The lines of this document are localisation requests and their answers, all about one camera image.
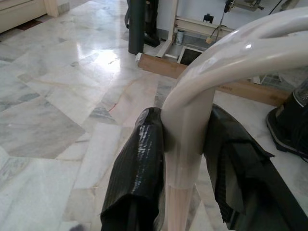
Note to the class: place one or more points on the black power adapter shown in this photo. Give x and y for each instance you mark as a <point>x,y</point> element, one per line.
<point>208,19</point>

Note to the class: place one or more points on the black upright vacuum cleaner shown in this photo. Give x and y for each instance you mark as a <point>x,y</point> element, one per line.
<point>151,36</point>

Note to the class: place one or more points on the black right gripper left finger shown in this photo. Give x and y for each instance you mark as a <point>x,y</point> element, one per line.
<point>134,168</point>

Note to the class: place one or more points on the white table frame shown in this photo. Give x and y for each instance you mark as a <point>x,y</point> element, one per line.
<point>192,22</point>

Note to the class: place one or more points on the dark grey cylinder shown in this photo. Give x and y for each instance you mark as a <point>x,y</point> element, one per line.
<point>136,31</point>

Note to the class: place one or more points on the black floor appliance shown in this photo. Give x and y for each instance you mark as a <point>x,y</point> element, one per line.
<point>284,125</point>

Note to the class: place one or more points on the silver metal machine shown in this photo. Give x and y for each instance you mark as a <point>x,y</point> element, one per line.
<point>243,4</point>

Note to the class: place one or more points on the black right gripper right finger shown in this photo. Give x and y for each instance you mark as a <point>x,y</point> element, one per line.
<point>231,156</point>

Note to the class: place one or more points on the white framed black panel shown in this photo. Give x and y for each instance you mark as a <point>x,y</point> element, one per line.
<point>190,56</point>

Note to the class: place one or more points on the cream cabinet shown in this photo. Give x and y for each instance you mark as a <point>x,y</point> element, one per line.
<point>21,12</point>

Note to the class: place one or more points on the white can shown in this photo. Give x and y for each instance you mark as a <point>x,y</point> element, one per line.
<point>180,37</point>

